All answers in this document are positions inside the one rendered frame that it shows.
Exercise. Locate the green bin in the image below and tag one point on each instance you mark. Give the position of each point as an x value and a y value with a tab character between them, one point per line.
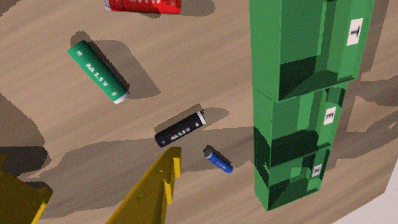
306	54

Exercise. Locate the red aa battery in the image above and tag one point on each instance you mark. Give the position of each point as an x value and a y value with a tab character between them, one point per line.
144	6

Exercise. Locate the black battery with grey top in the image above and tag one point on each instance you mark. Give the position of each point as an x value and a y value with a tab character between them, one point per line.
180	129

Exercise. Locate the green aa battery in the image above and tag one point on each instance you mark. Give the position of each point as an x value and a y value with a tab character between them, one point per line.
99	72

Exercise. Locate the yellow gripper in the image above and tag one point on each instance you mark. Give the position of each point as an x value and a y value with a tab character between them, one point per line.
147	201

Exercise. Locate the blue battery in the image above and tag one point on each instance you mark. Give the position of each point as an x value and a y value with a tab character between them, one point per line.
218	161

